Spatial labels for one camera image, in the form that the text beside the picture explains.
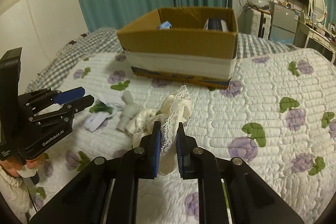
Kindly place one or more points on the floral quilted bedspread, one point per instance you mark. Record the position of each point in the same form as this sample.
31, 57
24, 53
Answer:
278, 114

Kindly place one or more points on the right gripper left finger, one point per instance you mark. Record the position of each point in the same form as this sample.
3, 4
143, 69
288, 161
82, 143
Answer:
105, 191

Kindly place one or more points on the white suitcase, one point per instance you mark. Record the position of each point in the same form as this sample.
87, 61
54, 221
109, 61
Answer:
257, 23

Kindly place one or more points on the white green sock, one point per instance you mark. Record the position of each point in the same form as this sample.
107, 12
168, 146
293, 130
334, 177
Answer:
100, 114

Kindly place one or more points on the white dressing table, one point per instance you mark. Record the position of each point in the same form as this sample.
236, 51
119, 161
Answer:
307, 37

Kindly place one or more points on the grey checked blanket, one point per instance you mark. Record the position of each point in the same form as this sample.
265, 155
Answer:
104, 40

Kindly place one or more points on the small silver refrigerator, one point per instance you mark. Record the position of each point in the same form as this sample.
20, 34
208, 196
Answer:
283, 24

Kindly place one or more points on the oval vanity mirror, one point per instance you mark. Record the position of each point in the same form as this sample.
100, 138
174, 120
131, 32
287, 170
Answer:
319, 8

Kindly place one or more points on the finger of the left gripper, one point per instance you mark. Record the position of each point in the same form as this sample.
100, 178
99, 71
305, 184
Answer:
70, 95
78, 105

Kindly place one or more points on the operator left hand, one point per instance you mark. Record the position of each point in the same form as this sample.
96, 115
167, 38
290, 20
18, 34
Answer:
13, 164

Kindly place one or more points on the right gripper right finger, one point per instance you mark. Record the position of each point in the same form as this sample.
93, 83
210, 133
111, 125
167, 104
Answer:
230, 191

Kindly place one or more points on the cream lace sock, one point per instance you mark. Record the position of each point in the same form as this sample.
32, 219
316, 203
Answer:
175, 109

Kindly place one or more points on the grey white sock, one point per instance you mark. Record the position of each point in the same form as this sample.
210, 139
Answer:
130, 110

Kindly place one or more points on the brown cardboard box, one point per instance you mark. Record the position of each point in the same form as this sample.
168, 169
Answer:
186, 53

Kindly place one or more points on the light blue knit sock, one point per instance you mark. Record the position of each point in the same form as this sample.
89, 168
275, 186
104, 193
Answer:
165, 26

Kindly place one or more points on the floral pattern pillow pouch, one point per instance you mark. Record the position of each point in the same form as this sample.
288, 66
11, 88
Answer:
216, 25

